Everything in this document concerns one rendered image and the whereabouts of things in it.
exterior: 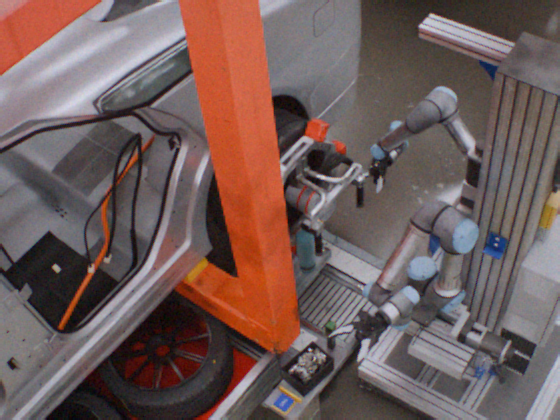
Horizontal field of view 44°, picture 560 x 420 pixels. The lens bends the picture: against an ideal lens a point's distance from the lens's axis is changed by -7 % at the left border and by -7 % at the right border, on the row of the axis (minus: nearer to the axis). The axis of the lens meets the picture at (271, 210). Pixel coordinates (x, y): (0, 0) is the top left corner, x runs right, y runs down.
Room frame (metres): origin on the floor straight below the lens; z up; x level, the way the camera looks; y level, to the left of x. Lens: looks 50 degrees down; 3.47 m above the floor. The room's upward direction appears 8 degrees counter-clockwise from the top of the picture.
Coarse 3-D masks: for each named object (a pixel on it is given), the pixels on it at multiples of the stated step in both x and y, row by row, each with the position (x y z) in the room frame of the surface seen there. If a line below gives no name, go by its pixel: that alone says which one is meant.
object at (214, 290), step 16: (208, 272) 2.02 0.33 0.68; (224, 272) 2.01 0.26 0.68; (176, 288) 2.04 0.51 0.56; (192, 288) 1.95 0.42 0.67; (208, 288) 1.93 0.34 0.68; (224, 288) 1.89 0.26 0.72; (240, 288) 1.83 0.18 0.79; (208, 304) 1.89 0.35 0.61; (224, 304) 1.83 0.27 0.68; (240, 304) 1.76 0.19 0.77; (224, 320) 1.83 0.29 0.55; (240, 320) 1.75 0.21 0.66
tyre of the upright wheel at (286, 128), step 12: (276, 108) 2.59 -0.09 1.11; (276, 120) 2.45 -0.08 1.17; (288, 120) 2.46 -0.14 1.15; (300, 120) 2.48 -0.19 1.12; (276, 132) 2.37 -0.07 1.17; (288, 132) 2.36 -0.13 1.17; (300, 132) 2.40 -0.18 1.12; (288, 144) 2.33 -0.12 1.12; (216, 192) 2.23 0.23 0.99; (216, 204) 2.20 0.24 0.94; (216, 216) 2.20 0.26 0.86; (300, 216) 2.35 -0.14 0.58; (288, 228) 2.28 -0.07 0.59
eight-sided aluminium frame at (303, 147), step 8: (304, 136) 2.37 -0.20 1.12; (296, 144) 2.33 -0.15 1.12; (304, 144) 2.33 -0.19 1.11; (312, 144) 2.32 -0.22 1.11; (320, 144) 2.37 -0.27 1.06; (328, 144) 2.41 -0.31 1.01; (288, 152) 2.29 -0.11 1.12; (296, 152) 2.30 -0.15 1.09; (304, 152) 2.28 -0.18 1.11; (280, 160) 2.24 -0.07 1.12; (288, 160) 2.26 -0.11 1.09; (296, 160) 2.24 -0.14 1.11; (288, 168) 2.19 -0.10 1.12; (328, 176) 2.44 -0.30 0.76; (336, 176) 2.45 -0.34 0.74; (320, 184) 2.43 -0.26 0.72; (328, 184) 2.41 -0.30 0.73; (304, 216) 2.32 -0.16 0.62; (296, 224) 2.27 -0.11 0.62; (288, 232) 2.23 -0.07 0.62
